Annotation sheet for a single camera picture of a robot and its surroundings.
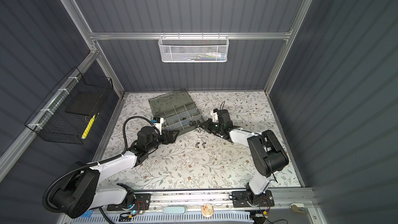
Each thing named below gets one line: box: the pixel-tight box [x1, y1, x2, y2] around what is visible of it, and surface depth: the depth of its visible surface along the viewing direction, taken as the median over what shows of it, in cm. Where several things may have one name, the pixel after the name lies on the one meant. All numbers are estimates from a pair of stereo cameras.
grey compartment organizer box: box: [148, 88, 205, 135], surface depth 113 cm
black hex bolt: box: [189, 119, 201, 126], surface depth 104 cm
